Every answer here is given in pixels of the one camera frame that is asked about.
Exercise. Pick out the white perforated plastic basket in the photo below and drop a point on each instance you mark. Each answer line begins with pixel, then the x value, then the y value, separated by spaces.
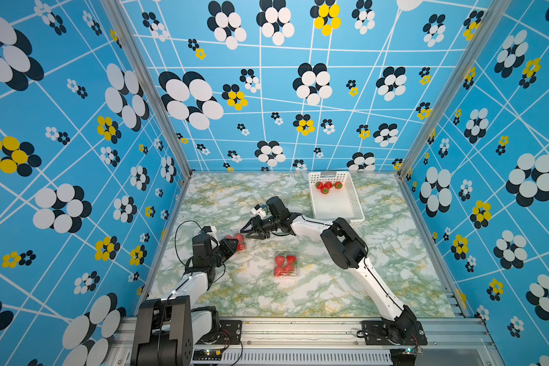
pixel 342 202

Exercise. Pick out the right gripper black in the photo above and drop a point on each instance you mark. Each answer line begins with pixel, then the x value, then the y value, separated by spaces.
pixel 255 225

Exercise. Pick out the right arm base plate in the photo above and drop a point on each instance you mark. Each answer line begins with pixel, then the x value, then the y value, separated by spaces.
pixel 381 333

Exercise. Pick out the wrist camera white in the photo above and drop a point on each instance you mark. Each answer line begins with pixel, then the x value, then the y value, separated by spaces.
pixel 260 210
pixel 210 230

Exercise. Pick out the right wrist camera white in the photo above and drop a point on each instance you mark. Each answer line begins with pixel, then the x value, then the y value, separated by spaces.
pixel 260 210

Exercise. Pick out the left aluminium corner post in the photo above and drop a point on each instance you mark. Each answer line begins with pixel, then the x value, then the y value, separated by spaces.
pixel 119 22

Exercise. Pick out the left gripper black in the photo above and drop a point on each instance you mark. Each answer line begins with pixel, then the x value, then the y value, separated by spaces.
pixel 229 249

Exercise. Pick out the green circuit board left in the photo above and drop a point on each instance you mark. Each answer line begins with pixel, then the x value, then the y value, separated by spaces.
pixel 211 355

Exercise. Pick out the green circuit board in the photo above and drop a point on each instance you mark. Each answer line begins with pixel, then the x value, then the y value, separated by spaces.
pixel 404 357
pixel 211 355

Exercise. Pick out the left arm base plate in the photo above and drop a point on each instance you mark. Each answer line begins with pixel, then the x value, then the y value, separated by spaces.
pixel 227 333

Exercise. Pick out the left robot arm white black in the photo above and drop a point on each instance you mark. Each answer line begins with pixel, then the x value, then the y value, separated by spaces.
pixel 168 328

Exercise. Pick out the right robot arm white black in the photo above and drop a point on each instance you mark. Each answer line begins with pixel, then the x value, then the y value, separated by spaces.
pixel 348 251

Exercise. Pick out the aluminium corner post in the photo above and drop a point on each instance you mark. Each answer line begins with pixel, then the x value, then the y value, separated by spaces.
pixel 491 20
pixel 119 22

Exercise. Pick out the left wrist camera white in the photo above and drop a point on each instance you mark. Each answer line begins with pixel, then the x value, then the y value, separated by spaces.
pixel 210 230

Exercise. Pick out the green circuit board right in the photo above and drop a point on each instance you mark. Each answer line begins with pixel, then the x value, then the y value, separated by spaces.
pixel 404 357

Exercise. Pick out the aluminium front rail frame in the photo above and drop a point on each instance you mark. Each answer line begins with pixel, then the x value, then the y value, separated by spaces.
pixel 333 341

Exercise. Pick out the clear plastic clamshell container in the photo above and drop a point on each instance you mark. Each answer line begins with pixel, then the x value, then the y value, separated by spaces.
pixel 296 264

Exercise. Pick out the right aluminium corner post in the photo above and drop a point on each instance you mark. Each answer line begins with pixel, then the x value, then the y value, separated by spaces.
pixel 491 20

